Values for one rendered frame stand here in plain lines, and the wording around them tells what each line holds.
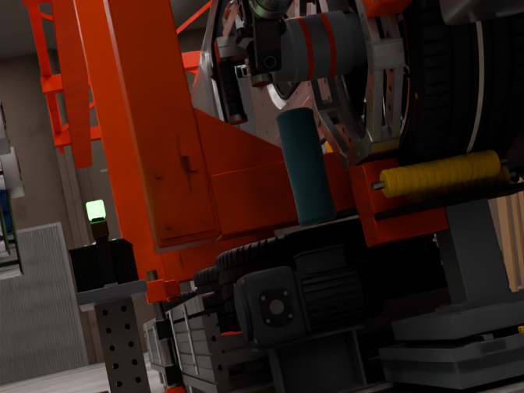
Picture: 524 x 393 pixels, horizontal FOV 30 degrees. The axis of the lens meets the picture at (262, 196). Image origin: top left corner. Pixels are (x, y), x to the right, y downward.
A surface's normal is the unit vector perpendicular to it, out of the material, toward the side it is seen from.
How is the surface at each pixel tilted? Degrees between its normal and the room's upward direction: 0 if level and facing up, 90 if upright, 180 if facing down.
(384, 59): 135
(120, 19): 90
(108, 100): 90
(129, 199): 90
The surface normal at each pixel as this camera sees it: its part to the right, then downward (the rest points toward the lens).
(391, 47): 0.16, -0.15
